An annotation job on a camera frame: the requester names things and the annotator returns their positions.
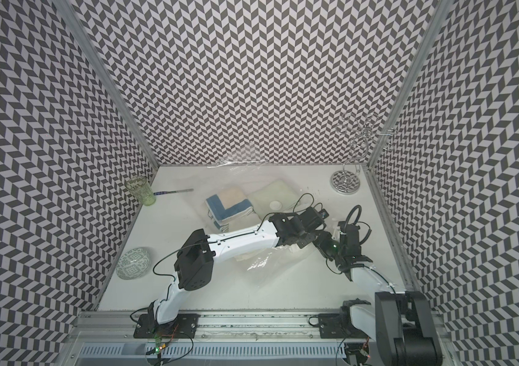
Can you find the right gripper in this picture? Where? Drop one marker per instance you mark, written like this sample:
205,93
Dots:
321,242

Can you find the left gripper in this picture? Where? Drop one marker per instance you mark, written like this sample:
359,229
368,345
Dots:
306,241

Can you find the pale green towel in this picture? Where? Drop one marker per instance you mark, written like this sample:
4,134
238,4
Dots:
278,196

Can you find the blue and beige towel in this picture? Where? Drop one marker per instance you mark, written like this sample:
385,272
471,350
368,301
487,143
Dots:
226,206

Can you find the clear plastic vacuum bag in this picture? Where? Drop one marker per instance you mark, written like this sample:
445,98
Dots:
253,213

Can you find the white towel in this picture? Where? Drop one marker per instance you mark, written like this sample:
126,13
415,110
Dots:
269,259

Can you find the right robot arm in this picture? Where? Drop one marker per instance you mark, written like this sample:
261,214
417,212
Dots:
399,322

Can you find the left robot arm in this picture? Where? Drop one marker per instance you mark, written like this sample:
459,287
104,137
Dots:
195,260

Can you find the green glass cup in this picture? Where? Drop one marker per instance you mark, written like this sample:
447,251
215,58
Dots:
140,188

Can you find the patterned plate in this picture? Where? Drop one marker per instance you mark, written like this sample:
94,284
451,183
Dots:
133,264

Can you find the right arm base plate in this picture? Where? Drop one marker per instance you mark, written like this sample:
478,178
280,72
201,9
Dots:
334,326

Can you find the chrome wire mug stand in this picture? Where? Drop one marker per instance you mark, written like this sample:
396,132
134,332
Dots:
360,134

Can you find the purple handled utensil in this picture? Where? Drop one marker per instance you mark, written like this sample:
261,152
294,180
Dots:
173,192

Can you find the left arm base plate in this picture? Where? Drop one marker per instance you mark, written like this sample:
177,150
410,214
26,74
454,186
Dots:
184,326

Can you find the aluminium front rail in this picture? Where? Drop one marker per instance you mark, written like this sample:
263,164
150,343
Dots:
213,325

